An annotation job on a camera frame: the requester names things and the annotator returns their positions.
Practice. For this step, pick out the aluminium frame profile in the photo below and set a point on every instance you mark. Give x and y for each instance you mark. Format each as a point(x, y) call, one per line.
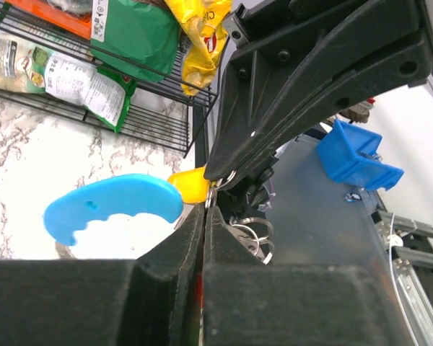
point(410, 255)

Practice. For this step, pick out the black wire basket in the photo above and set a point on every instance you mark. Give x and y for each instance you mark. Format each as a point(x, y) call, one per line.
point(159, 113)

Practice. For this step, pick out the blue key tag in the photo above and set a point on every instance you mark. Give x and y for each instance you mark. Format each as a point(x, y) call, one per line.
point(128, 194)

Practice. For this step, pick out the yellow key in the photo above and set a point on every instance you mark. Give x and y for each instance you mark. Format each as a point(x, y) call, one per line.
point(191, 184)

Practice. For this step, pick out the dark green snack bag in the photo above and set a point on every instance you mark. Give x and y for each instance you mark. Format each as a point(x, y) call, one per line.
point(139, 38)

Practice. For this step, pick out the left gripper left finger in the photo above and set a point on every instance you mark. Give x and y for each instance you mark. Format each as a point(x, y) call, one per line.
point(146, 301)

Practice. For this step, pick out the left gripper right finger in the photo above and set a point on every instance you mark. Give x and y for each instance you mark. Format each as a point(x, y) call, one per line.
point(249, 303)

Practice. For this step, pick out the yellow chips bag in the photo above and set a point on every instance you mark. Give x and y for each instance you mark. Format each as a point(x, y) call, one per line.
point(202, 22)

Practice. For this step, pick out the green snack packet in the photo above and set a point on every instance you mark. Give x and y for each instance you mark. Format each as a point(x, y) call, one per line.
point(31, 68)

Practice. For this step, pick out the blue plastic bin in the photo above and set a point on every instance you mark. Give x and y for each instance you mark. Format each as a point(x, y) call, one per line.
point(349, 155)

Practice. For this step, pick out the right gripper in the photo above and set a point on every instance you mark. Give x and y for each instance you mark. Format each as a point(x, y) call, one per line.
point(299, 62)

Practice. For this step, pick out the orange snack packet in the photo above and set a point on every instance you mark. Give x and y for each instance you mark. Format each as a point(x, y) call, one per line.
point(73, 16)

